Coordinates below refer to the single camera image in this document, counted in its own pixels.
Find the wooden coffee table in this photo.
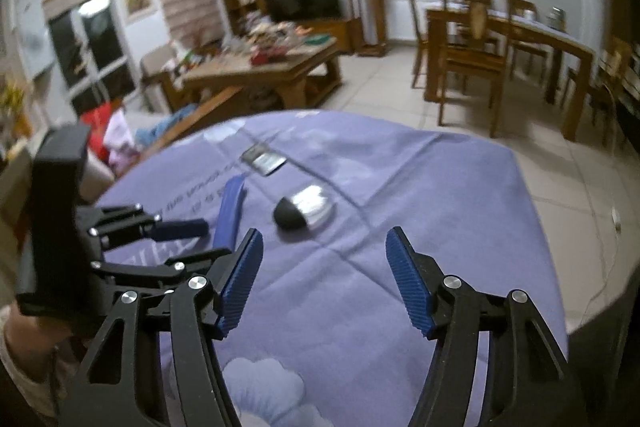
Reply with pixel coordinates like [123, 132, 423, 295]
[182, 38, 346, 110]

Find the wooden television cabinet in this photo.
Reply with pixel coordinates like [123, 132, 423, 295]
[300, 18, 355, 54]

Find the beige armchair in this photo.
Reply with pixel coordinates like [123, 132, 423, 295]
[139, 43, 188, 112]

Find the silver pouch with black end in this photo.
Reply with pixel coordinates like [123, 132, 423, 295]
[271, 184, 337, 235]

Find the person's left forearm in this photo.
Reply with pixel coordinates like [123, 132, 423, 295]
[0, 304, 83, 427]

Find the purple printed blanket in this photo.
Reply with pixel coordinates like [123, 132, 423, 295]
[95, 109, 568, 427]

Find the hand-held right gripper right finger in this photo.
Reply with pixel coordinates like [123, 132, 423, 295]
[384, 226, 588, 427]

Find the white and pink cloth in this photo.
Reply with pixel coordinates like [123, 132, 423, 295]
[104, 111, 147, 170]

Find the glass balcony door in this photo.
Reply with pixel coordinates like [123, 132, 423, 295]
[42, 0, 138, 118]

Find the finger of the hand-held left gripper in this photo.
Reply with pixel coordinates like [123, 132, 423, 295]
[92, 248, 235, 295]
[90, 203, 210, 250]

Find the clutter of small items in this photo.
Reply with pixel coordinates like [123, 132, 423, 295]
[172, 21, 333, 68]

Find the wooden dining table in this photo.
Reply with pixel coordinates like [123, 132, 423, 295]
[425, 4, 596, 142]

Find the tall wooden stand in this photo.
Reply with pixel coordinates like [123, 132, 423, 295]
[346, 0, 390, 58]

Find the red cloth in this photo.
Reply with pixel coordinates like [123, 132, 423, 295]
[80, 102, 126, 158]

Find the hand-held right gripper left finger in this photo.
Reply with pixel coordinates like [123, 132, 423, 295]
[59, 228, 265, 427]

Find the blue cloth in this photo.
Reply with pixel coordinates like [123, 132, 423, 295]
[134, 103, 200, 144]

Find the flat silver wrapper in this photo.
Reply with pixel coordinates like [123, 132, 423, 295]
[241, 144, 287, 178]

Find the wooden-framed sofa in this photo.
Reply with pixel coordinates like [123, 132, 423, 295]
[80, 84, 246, 198]

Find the blue plastic strip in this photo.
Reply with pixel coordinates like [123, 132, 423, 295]
[214, 176, 249, 254]

